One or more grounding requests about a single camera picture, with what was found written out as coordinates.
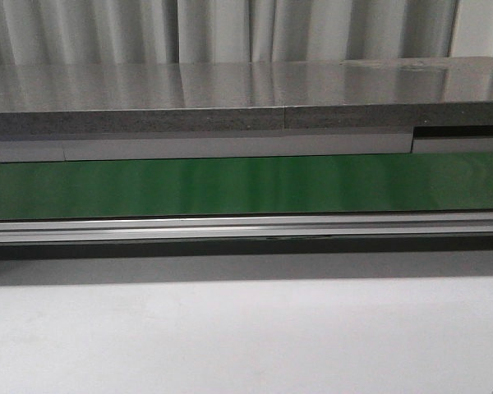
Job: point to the grey rear conveyor rail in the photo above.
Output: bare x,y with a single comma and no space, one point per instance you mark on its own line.
240,144

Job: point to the white pleated curtain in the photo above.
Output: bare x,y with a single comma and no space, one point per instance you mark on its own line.
162,32

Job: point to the aluminium front conveyor rail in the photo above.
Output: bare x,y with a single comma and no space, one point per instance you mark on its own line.
253,227

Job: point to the green conveyor belt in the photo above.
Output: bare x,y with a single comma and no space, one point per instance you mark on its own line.
228,186

